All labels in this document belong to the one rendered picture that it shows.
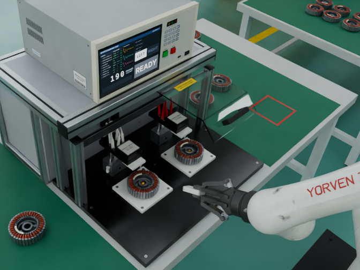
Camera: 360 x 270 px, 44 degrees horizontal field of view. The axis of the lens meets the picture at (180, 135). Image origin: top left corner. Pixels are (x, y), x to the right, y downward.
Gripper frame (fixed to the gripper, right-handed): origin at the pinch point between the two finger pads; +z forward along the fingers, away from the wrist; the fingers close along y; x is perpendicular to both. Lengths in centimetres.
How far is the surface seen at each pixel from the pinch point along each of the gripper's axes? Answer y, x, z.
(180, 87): 31.7, -7.8, 17.1
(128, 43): 43.0, 19.2, 14.4
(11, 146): 5, 27, 68
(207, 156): 6.8, -27.0, 17.4
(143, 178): -1.2, -0.7, 24.2
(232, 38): 62, -98, 65
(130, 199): -7.3, 6.0, 22.5
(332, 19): 84, -161, 36
